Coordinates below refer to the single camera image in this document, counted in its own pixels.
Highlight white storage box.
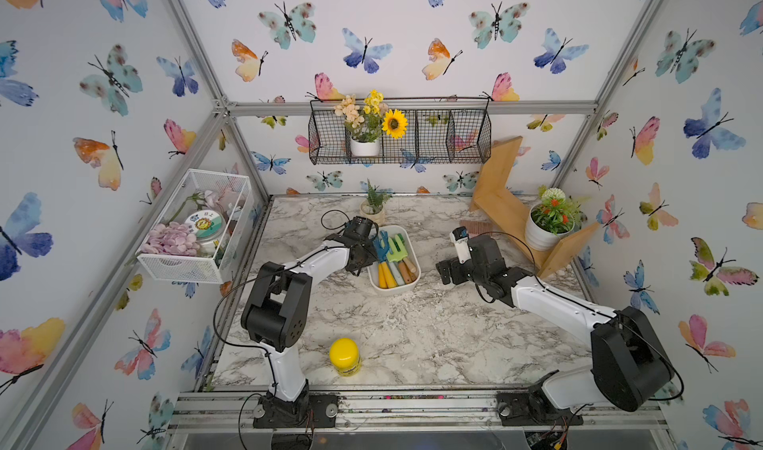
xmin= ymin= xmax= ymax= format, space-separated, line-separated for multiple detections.
xmin=367 ymin=225 xmax=421 ymax=296

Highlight green hand rake wooden handle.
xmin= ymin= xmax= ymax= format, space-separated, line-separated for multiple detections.
xmin=387 ymin=234 xmax=418 ymax=283

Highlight blue hand rake yellow handle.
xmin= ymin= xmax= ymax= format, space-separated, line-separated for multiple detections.
xmin=374 ymin=230 xmax=397 ymax=289

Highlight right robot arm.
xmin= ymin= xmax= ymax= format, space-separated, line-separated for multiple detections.
xmin=436 ymin=227 xmax=682 ymax=422

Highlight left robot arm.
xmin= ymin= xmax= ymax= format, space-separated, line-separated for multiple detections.
xmin=240 ymin=216 xmax=380 ymax=431

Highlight small potted green plant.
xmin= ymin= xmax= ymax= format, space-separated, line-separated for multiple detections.
xmin=360 ymin=180 xmax=393 ymax=226

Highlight pink brush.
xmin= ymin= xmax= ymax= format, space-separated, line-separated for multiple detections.
xmin=459 ymin=220 xmax=494 ymax=238

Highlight wooden zigzag shelf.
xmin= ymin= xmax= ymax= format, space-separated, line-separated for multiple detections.
xmin=470 ymin=136 xmax=597 ymax=278

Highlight white pot red flowers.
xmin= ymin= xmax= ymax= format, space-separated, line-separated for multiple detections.
xmin=525 ymin=186 xmax=584 ymax=251

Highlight white pot with flowers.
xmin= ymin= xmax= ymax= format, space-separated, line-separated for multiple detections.
xmin=334 ymin=90 xmax=409 ymax=158

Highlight round green tin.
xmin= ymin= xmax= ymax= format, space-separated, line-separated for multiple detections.
xmin=184 ymin=209 xmax=226 ymax=243

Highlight pink purple flower bunch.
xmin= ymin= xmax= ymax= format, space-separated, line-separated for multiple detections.
xmin=139 ymin=222 xmax=201 ymax=257

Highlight black wire wall basket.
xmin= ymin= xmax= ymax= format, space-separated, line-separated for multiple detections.
xmin=307 ymin=97 xmax=493 ymax=166

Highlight white wire wall basket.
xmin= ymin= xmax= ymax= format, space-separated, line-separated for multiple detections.
xmin=136 ymin=169 xmax=254 ymax=284

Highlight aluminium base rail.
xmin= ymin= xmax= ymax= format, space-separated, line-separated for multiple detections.
xmin=170 ymin=386 xmax=668 ymax=433

